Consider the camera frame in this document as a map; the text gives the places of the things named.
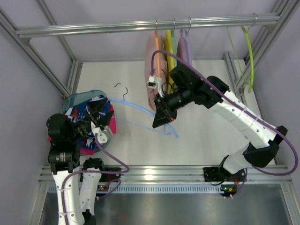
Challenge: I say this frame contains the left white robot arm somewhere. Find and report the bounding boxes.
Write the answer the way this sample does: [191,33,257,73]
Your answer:
[46,97,114,225]

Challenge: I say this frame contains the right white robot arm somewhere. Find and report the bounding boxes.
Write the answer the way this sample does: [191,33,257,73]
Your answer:
[152,64,287,180]

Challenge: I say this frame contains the magenta trousers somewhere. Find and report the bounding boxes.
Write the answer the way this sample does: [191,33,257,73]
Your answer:
[46,101,116,155]

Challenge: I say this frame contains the yellow trousers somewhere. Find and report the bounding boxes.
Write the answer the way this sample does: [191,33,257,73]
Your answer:
[164,30,178,92]

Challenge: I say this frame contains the pink trousers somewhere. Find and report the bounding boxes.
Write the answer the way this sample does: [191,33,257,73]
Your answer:
[144,31,167,111]

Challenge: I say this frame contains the orange hanger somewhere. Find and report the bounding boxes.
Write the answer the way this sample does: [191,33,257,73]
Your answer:
[155,21,162,78]

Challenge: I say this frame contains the lilac trousers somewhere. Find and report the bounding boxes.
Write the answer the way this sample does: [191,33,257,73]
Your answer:
[177,37,189,64]

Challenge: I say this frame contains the mint green hanger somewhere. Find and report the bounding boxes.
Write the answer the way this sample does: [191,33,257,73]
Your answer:
[171,20,177,55]

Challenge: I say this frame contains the lilac hanger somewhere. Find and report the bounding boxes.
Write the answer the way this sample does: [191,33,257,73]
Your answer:
[180,17,192,65]

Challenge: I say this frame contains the lime green hanger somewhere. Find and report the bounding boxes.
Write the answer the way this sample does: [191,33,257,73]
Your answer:
[226,13,257,93]

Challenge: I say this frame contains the teal plastic basket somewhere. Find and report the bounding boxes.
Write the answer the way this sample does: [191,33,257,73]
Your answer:
[62,89,113,155]

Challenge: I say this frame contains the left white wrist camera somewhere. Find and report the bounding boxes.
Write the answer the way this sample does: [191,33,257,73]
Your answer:
[90,122,113,149]

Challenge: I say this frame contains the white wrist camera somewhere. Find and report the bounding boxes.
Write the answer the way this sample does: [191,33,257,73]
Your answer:
[146,75,164,97]
[90,122,113,149]

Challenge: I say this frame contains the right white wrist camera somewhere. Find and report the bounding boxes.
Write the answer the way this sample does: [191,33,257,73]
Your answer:
[146,75,164,97]

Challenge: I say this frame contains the left aluminium frame post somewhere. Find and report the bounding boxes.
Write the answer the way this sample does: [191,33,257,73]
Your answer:
[62,60,83,98]

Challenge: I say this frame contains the aluminium frame post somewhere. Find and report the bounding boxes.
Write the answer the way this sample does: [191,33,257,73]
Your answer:
[62,60,83,98]
[223,51,247,105]

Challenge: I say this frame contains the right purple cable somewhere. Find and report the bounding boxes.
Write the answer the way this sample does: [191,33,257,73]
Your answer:
[150,50,300,175]

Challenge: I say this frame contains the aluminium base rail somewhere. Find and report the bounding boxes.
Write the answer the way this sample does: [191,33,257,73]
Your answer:
[38,164,293,185]

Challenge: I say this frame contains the right aluminium frame post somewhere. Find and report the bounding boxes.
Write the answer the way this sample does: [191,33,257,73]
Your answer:
[223,51,247,105]

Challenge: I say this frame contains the aluminium hanging rail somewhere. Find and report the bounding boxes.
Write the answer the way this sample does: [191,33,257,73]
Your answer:
[15,13,280,38]

